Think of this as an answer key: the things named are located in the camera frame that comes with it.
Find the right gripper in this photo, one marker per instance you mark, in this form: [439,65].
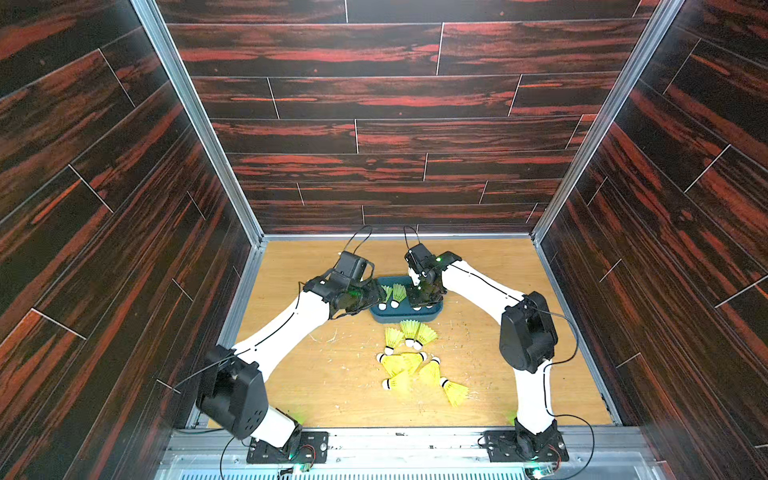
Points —
[426,287]

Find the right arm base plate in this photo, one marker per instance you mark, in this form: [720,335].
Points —
[522,446]

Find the yellow shuttlecock centre pile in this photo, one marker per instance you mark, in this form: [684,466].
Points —
[392,364]

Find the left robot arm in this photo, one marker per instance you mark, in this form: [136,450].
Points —
[232,389]

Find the teal plastic storage box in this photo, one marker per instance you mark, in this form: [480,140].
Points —
[405,310]

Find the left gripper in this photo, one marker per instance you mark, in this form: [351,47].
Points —
[374,293]

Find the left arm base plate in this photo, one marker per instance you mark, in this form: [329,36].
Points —
[308,447]

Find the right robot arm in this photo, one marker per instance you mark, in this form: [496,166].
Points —
[527,333]

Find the aluminium front rail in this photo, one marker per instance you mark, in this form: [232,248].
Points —
[412,453]

